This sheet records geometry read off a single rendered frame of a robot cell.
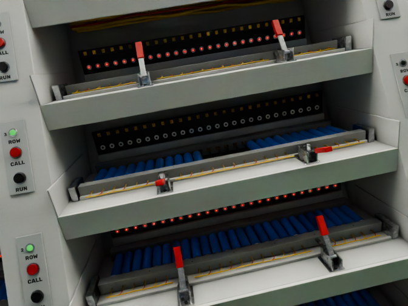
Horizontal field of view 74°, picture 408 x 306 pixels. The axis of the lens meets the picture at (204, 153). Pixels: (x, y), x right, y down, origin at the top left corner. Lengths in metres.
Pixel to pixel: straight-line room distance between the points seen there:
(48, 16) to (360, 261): 0.71
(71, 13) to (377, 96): 0.59
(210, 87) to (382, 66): 0.32
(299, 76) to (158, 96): 0.26
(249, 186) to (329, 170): 0.15
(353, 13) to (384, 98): 0.18
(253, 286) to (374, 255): 0.23
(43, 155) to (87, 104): 0.11
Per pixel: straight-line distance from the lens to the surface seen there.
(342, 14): 0.70
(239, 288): 0.53
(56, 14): 0.61
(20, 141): 0.54
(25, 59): 0.58
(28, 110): 0.55
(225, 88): 0.51
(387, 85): 0.62
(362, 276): 0.59
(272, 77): 0.53
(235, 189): 0.48
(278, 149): 0.54
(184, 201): 0.48
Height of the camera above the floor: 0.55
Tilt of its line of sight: 4 degrees up
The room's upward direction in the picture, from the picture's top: 11 degrees counter-clockwise
